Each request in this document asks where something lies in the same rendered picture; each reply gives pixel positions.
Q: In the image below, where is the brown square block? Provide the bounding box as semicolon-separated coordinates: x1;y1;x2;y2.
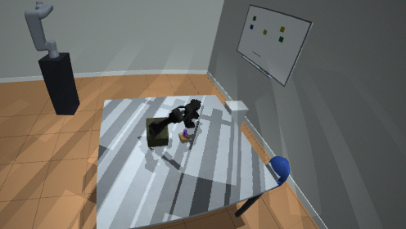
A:
178;133;190;142

